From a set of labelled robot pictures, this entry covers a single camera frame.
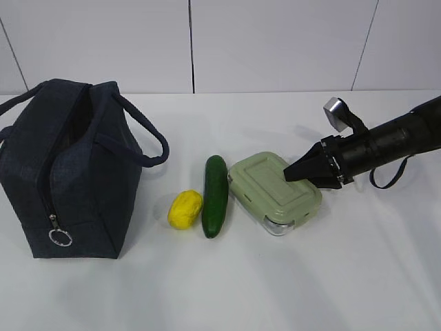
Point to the dark blue lunch bag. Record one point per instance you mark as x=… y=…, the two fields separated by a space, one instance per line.
x=71 y=165

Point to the yellow lemon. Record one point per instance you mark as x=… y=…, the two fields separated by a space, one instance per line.
x=185 y=209

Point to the green cucumber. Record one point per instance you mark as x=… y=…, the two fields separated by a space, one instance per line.
x=215 y=196

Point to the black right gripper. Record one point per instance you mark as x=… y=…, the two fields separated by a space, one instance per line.
x=312 y=165

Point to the green lid glass container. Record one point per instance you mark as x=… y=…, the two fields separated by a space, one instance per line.
x=259 y=184

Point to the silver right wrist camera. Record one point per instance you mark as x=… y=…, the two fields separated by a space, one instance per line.
x=337 y=113

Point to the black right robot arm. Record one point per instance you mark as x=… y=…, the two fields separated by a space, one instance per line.
x=415 y=132

